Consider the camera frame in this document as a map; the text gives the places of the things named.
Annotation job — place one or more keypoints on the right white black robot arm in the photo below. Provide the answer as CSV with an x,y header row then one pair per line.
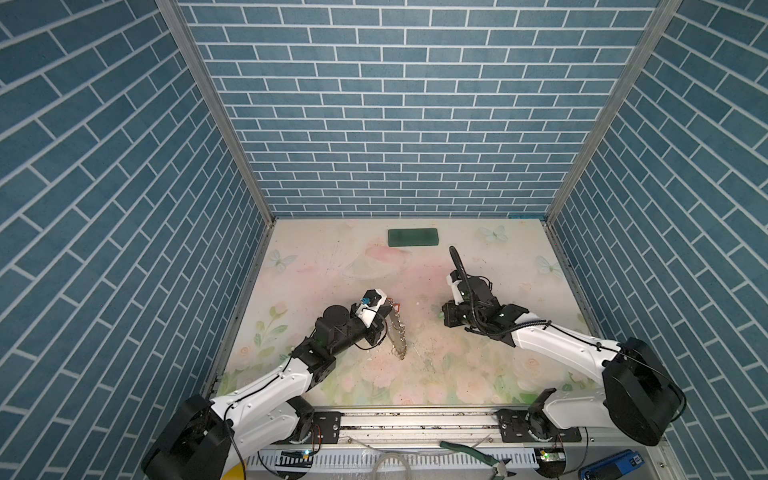
x,y
635,393

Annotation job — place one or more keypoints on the blue black device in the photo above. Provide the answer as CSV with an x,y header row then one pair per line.
x,y
613,467

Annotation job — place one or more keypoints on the dark green sponge block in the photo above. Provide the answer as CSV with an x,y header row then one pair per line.
x,y
413,237

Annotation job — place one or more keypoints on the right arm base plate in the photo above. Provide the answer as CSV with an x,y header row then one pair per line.
x,y
520,425

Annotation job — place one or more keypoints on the green handled pliers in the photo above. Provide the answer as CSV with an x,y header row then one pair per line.
x,y
499,467

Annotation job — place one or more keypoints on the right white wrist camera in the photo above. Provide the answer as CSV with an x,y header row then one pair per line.
x,y
453,280

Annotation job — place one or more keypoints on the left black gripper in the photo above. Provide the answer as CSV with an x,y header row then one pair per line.
x,y
375,327

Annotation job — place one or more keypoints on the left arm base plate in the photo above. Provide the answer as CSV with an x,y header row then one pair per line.
x,y
322,427

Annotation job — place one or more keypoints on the clear plastic tube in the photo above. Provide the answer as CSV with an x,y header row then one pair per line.
x,y
391,459

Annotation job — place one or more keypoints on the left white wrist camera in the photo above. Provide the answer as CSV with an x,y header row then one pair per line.
x,y
371,307

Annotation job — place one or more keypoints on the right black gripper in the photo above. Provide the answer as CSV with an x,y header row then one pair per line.
x,y
447,311

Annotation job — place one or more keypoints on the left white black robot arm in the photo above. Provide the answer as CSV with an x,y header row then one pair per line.
x,y
205,439

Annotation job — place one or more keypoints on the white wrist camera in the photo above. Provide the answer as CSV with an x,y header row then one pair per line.
x,y
371,307
453,280

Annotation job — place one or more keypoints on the aluminium rail frame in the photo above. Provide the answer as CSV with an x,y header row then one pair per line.
x,y
366,433

